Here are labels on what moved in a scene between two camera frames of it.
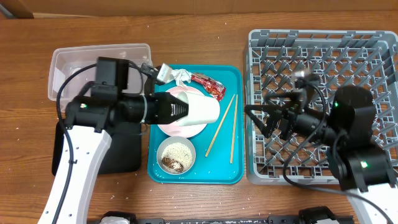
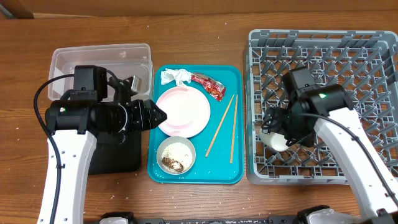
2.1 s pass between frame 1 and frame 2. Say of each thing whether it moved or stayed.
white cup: moved
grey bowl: stayed
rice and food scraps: stayed
